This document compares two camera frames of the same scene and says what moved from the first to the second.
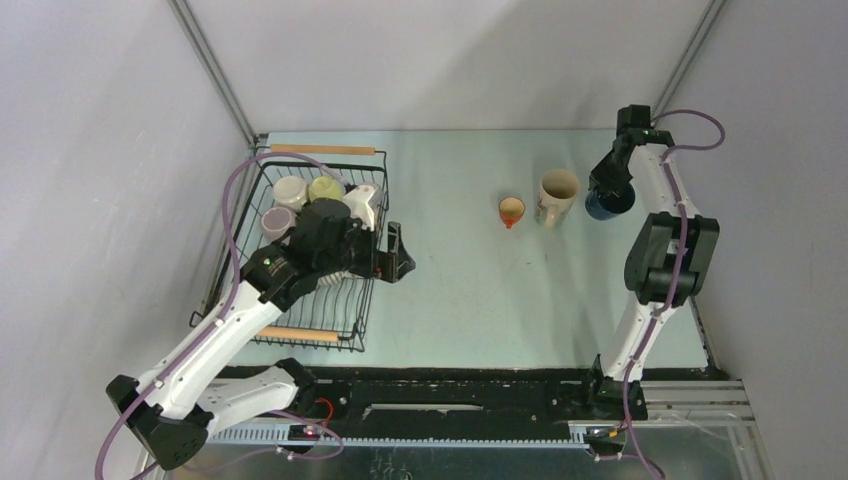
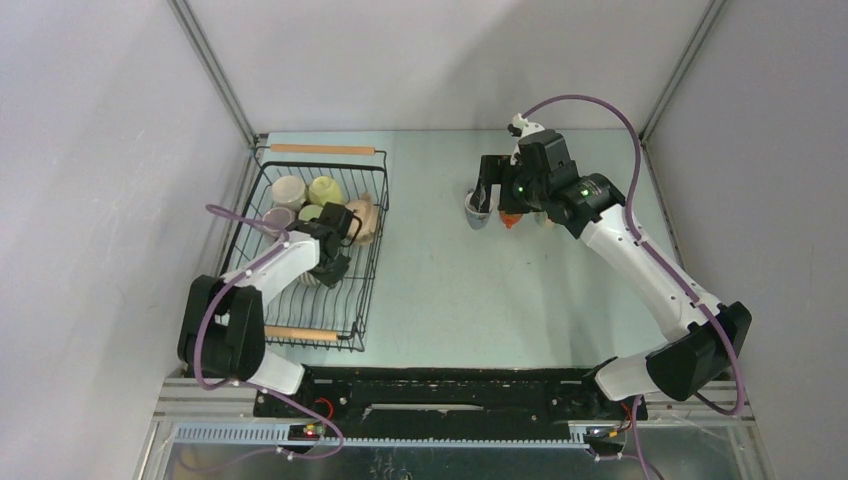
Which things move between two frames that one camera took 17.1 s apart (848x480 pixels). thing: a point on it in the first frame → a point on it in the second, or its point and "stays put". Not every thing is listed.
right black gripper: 602,178 → 490,173
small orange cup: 511,209 stays put
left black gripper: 393,264 → 336,275
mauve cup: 276,221 stays put
